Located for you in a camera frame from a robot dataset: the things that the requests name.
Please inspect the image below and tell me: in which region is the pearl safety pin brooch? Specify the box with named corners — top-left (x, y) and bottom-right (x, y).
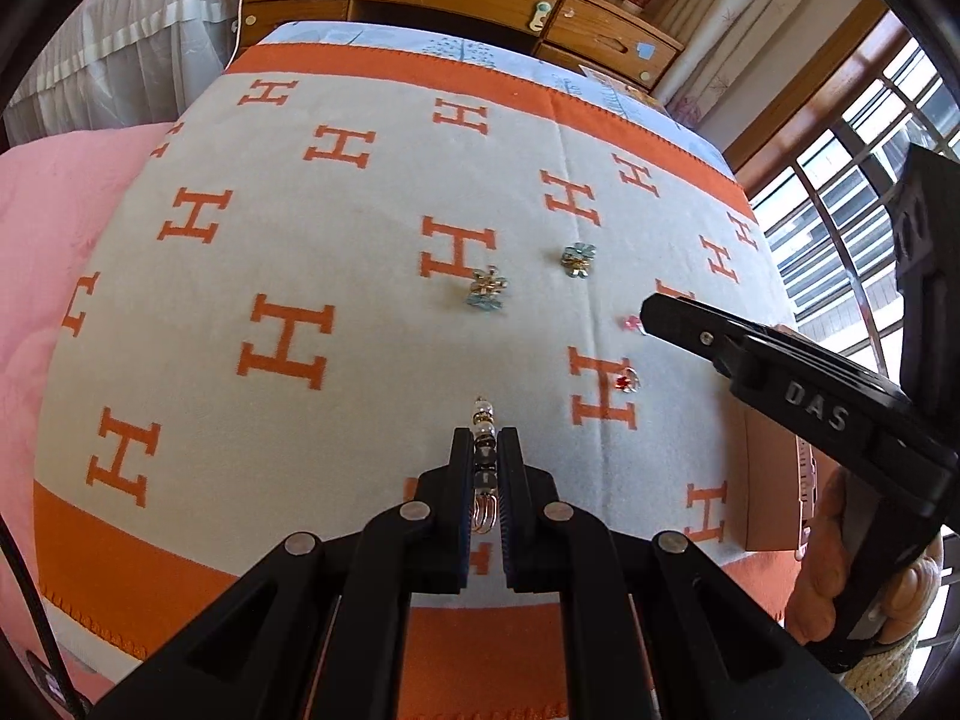
top-left (470, 397), bottom-right (500, 535)

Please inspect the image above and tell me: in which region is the green flower brooch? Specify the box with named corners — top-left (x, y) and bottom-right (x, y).
top-left (560, 241), bottom-right (597, 278)

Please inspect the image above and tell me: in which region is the gold cross flower brooch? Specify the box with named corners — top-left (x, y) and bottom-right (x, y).
top-left (466, 265), bottom-right (509, 312)

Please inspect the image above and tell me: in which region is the right human hand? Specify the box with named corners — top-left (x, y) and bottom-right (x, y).
top-left (784, 463), bottom-right (944, 646)

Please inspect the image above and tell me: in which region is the pink tray box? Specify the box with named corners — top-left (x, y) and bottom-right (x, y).
top-left (743, 406), bottom-right (818, 551)

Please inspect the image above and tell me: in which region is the window metal grille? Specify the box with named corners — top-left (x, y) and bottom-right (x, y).
top-left (750, 39), bottom-right (958, 380)

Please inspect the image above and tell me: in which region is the orange beige H blanket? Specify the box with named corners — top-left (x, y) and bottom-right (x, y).
top-left (34, 44), bottom-right (791, 681)

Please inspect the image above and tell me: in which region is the magazine on bed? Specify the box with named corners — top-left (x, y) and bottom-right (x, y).
top-left (579, 65), bottom-right (644, 101)

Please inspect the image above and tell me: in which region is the floral curtain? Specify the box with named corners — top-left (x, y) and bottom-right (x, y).
top-left (647, 0), bottom-right (861, 151)

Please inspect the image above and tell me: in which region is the blue patterned bed sheet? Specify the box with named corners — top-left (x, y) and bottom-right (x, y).
top-left (259, 21), bottom-right (734, 179)

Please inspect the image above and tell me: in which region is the wooden desk with drawers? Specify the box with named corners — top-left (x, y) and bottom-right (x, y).
top-left (238, 0), bottom-right (683, 93)

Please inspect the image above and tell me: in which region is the pink bed sheet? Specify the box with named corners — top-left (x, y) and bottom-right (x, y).
top-left (0, 120), bottom-right (179, 706)

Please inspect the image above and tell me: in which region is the white lace covered piano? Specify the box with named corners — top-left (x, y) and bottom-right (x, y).
top-left (3, 0), bottom-right (239, 145)

